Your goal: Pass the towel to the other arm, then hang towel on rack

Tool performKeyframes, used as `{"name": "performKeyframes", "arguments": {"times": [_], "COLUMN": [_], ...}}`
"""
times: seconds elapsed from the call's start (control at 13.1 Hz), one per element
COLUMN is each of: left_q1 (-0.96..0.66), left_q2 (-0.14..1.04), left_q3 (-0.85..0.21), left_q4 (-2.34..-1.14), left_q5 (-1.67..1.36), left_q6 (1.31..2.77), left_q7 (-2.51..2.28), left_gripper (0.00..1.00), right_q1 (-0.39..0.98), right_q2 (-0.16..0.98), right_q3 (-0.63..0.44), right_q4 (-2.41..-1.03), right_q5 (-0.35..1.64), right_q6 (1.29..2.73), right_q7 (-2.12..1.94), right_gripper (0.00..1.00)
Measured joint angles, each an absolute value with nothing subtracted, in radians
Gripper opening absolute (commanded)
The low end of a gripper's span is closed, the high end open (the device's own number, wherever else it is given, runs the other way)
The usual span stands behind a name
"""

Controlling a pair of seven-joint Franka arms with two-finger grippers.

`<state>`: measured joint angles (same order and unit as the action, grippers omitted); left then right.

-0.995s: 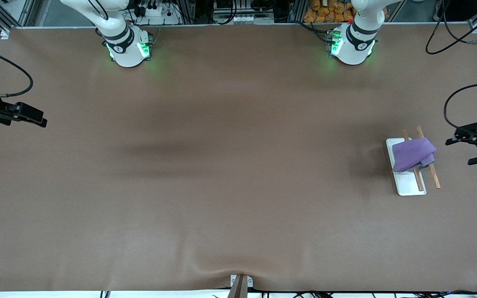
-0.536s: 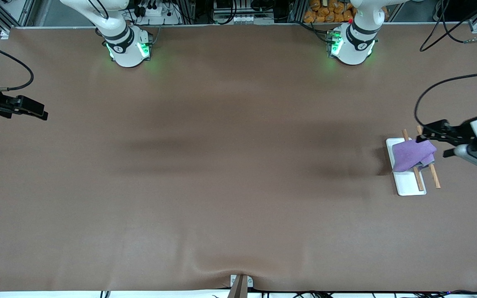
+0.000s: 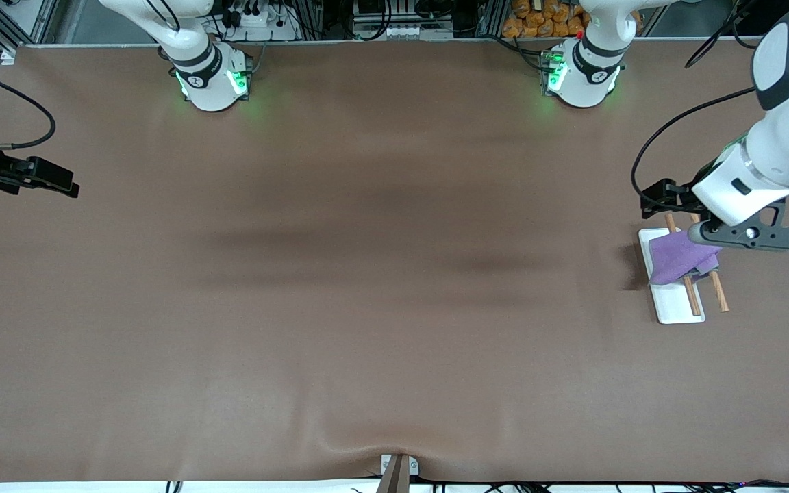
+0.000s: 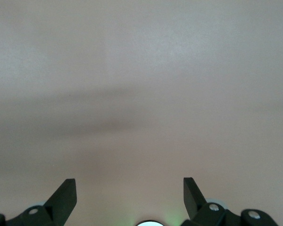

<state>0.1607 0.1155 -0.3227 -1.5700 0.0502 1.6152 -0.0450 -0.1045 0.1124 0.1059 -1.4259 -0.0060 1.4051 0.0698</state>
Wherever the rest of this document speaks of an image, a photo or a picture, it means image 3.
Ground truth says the purple towel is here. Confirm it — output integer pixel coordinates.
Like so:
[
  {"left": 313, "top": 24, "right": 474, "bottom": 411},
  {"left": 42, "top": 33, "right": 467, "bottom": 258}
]
[{"left": 648, "top": 230, "right": 723, "bottom": 286}]

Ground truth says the white rack with wooden rods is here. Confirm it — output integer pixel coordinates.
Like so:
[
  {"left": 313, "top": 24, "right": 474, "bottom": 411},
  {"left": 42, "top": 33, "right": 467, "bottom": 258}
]
[{"left": 638, "top": 212, "right": 730, "bottom": 325}]

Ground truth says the pile of orange packets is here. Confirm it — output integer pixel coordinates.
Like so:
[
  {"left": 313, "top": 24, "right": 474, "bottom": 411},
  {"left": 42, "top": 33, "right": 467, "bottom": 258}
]
[{"left": 501, "top": 0, "right": 643, "bottom": 39}]

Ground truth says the white power strip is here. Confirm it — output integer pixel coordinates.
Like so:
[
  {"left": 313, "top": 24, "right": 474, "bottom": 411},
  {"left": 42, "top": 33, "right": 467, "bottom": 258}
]
[{"left": 220, "top": 0, "right": 301, "bottom": 42}]

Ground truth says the white terminal block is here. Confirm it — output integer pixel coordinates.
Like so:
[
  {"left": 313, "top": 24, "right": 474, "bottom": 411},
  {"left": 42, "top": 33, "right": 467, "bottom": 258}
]
[{"left": 388, "top": 24, "right": 455, "bottom": 41}]

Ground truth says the brown table mat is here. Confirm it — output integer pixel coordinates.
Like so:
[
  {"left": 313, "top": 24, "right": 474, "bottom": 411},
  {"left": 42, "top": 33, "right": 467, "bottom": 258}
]
[{"left": 0, "top": 38, "right": 789, "bottom": 484}]

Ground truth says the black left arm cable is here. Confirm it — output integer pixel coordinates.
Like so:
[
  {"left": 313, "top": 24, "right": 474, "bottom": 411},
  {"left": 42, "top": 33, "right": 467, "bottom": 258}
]
[{"left": 630, "top": 0, "right": 760, "bottom": 207}]

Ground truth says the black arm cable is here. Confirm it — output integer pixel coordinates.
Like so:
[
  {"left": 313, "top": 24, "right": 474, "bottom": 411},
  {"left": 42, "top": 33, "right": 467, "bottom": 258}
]
[
  {"left": 0, "top": 60, "right": 57, "bottom": 151},
  {"left": 630, "top": 0, "right": 760, "bottom": 207}
]

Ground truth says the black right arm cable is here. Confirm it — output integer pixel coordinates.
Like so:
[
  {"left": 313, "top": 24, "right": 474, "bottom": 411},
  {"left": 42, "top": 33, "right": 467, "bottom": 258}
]
[{"left": 0, "top": 60, "right": 57, "bottom": 151}]

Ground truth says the aluminium frame rail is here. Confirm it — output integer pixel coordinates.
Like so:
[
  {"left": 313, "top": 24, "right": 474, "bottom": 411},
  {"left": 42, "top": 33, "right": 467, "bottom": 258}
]
[{"left": 0, "top": 0, "right": 61, "bottom": 57}]

